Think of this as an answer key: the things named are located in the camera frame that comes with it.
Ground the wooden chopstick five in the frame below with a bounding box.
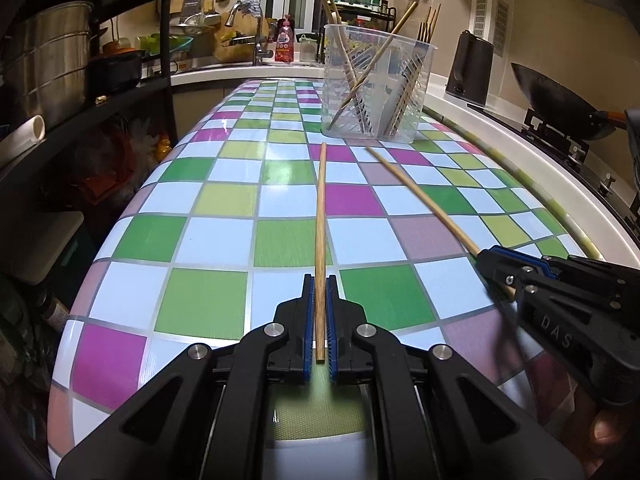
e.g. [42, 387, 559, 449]
[365, 146, 516, 302]

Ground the wooden chopstick three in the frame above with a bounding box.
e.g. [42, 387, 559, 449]
[314, 143, 328, 363]

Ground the wooden chopstick four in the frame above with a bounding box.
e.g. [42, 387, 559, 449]
[387, 4, 442, 141]

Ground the wooden chopstick seven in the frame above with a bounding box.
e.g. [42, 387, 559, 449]
[329, 0, 419, 128]

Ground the wooden chopstick one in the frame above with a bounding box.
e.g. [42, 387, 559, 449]
[321, 0, 368, 134]

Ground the wooden chopstick six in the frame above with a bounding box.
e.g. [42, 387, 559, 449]
[380, 8, 434, 143]

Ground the wooden chopstick two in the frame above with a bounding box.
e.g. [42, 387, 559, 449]
[326, 0, 371, 134]

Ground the steel kitchen sink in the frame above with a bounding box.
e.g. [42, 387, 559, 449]
[170, 56, 323, 74]

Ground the person's right hand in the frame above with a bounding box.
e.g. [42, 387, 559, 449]
[561, 386, 639, 479]

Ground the black electric kettle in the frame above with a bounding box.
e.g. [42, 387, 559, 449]
[445, 29, 494, 106]

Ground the checkered plastic table cover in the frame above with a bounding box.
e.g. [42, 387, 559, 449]
[48, 79, 578, 466]

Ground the clear plastic utensil holder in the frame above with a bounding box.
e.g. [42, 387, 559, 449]
[320, 25, 418, 144]

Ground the black condiment rack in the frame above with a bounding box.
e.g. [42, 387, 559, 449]
[333, 0, 396, 32]

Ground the glass jar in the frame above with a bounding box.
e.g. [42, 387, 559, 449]
[298, 34, 318, 63]

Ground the red dish soap bottle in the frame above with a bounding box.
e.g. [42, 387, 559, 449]
[274, 16, 295, 63]

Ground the chrome sink faucet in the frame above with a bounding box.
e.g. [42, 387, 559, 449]
[221, 0, 272, 66]

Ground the white paper roll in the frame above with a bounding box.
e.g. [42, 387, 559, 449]
[0, 115, 46, 160]

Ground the wooden cutting board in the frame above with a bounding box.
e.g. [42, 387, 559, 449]
[213, 11, 269, 62]

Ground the black shelving rack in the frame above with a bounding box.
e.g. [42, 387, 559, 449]
[1, 0, 176, 411]

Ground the orange lidded black pot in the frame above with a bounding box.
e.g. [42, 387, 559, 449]
[86, 48, 145, 96]

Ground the large steel stock pot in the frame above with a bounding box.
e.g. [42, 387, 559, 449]
[2, 1, 92, 127]

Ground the black wok orange handle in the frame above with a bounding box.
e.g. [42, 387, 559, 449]
[511, 63, 627, 141]

